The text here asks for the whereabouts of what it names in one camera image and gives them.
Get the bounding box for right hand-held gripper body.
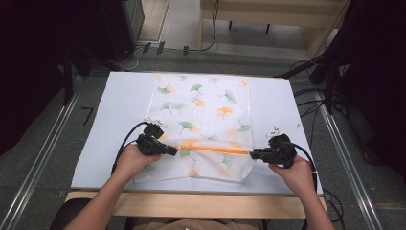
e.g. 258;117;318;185
265;123;303;170

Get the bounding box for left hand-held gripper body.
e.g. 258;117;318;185
135;117;169;157

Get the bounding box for white leaf print pillowcase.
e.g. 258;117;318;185
133;73;257;184

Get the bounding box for person's left hand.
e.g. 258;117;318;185
115;143;164;186

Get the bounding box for person's right hand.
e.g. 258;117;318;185
267;154;318;198

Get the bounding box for light blue table mat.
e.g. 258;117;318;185
70;70;324;196

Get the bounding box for wooden table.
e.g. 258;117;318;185
64;190;329;220

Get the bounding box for person's tan trousers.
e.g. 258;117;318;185
132;218;264;230

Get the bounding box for black stand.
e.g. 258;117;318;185
273;54;344;113
60;44;97;106

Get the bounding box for black cabinet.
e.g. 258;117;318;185
95;0;146;62

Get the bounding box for light wooden bench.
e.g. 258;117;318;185
199;0;350;59

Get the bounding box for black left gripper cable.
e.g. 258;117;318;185
110;120;150;176

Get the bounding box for bundle of black floor cables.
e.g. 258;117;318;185
288;58;348;142

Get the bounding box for white floor cable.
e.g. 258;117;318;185
114;46;145;72

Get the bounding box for black floor cable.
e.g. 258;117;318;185
182;0;221;56

